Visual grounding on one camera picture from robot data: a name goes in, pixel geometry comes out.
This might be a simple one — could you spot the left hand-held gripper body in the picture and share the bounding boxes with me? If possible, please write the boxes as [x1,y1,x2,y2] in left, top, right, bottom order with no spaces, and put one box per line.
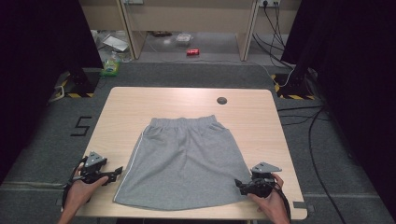
[79,151,110,185]

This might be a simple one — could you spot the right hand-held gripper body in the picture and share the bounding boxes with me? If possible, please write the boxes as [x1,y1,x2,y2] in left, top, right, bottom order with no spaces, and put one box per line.
[247,161,283,199]

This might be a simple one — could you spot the grey shorts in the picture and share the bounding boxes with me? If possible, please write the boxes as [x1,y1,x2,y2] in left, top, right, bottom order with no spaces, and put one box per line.
[113,114,252,212]

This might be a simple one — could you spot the person's right hand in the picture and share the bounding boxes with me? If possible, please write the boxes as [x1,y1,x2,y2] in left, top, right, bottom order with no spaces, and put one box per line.
[247,173,290,218]

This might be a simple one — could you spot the person's left hand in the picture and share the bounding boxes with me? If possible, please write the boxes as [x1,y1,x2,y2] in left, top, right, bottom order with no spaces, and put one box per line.
[64,163,108,216]

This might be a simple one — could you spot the black tape floor mark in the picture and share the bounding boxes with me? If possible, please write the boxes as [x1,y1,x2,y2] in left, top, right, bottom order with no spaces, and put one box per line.
[69,116,93,137]

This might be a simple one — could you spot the black stand with striped base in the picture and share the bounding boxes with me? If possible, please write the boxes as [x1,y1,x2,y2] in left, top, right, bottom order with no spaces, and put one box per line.
[270,60,317,101]
[49,66,101,100]

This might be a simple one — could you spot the green plastic packet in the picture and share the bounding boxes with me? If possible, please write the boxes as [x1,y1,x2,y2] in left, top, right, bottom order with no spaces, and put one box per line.
[99,50,121,78]

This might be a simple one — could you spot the black curtain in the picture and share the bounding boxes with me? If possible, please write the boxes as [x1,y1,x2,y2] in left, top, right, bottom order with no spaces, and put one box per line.
[0,0,105,185]
[280,0,396,216]

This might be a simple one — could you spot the white flat sheet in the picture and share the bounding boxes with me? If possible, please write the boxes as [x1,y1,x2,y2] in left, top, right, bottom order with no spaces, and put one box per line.
[101,34,130,53]

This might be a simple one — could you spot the dark small item under desk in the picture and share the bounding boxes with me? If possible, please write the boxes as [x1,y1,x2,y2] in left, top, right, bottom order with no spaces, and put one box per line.
[150,30,174,38]

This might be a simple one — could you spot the clear plastic bag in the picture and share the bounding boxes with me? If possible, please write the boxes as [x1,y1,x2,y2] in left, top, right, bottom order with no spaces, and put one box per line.
[174,33,194,48]

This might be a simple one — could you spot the black right gripper strap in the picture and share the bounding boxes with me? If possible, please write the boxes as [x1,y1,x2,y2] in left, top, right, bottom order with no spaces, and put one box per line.
[274,182,292,224]

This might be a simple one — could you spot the black floor cables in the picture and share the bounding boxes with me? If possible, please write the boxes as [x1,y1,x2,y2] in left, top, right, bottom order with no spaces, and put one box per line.
[276,105,348,224]

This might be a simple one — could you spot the white floor cable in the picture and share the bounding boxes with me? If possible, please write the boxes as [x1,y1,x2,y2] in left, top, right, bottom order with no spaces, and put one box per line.
[248,60,296,89]

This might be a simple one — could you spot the black cables from socket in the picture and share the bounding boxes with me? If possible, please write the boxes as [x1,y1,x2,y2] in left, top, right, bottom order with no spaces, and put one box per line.
[251,2,295,70]

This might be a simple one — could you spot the white wall socket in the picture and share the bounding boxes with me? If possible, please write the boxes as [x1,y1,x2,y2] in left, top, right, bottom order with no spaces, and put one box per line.
[258,0,281,8]

